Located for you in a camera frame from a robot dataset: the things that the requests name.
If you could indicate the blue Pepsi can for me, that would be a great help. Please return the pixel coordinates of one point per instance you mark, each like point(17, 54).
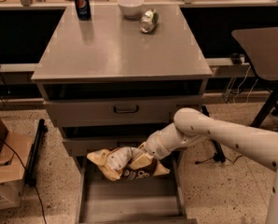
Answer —
point(83, 9)

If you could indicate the top drawer with handle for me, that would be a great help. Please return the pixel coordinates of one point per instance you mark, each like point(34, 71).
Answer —
point(118, 111)

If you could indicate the white bowl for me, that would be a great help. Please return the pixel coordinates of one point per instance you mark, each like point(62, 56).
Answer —
point(130, 8)

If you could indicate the cardboard box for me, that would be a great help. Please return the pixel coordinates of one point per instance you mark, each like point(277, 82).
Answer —
point(14, 155)

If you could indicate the grey drawer cabinet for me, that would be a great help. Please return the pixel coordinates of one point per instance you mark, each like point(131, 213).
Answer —
point(108, 57)

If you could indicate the black stand leg left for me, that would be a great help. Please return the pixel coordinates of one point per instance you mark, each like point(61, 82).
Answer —
point(30, 174)

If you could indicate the brown chip bag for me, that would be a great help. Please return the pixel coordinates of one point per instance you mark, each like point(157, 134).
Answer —
point(113, 163)

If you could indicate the open bottom drawer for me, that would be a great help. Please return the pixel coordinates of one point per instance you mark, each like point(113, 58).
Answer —
point(152, 200)

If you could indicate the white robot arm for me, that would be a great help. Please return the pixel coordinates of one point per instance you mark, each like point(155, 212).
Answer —
point(190, 126)

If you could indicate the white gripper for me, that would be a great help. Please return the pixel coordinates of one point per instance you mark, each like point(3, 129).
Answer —
point(153, 146)

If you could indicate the green-label can lying down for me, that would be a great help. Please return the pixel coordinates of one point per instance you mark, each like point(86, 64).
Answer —
point(149, 21)

